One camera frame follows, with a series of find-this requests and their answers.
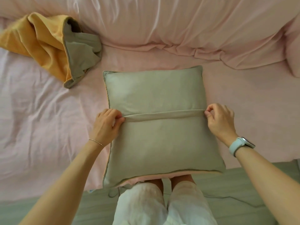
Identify person's right forearm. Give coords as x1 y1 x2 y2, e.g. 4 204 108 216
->
234 147 300 225

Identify person's right leg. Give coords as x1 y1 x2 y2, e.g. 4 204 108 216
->
171 174 196 190

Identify pink bed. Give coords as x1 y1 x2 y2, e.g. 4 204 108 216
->
0 17 300 202

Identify person's leg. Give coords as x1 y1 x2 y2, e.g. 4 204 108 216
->
171 174 196 190
146 179 164 193

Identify person's left forearm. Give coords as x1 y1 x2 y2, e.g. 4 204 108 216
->
20 140 103 225

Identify pink ruffled duvet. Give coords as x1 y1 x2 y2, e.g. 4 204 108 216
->
0 0 293 70

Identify thin gold bracelet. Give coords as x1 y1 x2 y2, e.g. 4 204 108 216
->
88 138 104 148

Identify person's white shorts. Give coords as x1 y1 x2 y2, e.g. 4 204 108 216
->
112 180 218 225

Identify pink pillow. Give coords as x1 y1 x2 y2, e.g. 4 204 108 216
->
285 18 300 78

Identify person's left leg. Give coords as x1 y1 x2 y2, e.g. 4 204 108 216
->
146 179 164 193

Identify white smartwatch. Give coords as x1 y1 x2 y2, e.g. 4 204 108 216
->
229 137 256 158

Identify person's left hand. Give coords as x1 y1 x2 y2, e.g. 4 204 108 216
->
89 108 126 148

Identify person's right hand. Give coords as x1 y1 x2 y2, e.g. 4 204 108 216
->
204 103 239 148

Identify grey and orange pillowcase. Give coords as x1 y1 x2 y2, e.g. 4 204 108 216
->
0 12 103 89
102 65 227 189

